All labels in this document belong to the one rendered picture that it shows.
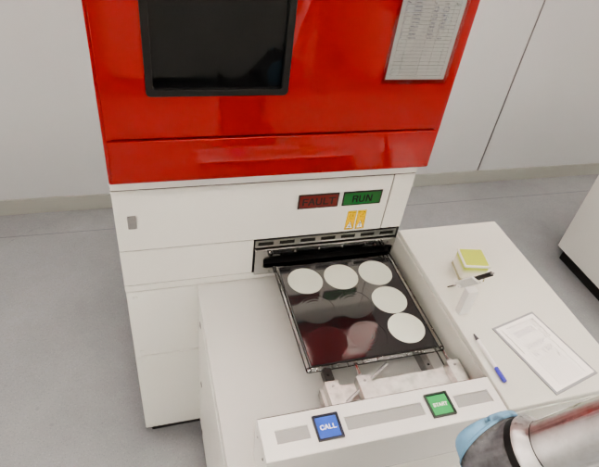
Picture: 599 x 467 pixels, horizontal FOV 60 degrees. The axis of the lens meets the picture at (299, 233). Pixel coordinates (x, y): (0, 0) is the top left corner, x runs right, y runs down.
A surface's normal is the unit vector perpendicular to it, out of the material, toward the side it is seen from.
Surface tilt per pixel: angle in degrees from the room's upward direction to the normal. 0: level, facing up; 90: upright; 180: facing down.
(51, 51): 90
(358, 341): 0
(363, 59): 90
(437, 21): 90
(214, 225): 90
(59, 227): 0
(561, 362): 0
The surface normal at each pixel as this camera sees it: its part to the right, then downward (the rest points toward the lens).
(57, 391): 0.11, -0.76
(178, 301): 0.26, 0.65
